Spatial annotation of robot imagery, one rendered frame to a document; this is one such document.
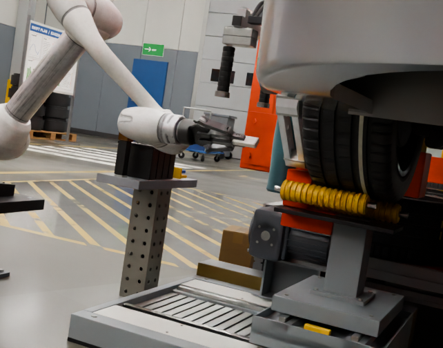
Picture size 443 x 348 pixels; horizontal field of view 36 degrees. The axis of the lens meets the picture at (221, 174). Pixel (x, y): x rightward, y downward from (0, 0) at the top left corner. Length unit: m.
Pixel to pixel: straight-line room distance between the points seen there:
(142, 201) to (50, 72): 0.56
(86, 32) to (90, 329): 0.92
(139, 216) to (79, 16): 0.73
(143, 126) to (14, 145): 0.77
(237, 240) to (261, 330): 1.41
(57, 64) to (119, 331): 1.03
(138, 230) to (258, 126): 0.60
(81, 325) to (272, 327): 0.54
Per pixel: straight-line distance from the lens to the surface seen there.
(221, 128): 1.88
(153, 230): 2.43
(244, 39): 1.94
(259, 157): 2.55
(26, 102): 2.55
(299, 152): 1.89
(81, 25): 2.22
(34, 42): 11.13
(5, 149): 2.62
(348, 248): 1.98
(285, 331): 1.85
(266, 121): 2.55
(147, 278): 2.47
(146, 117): 1.98
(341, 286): 1.99
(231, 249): 3.26
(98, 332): 1.94
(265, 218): 2.33
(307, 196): 1.90
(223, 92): 1.95
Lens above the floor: 0.66
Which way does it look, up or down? 4 degrees down
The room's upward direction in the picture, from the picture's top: 8 degrees clockwise
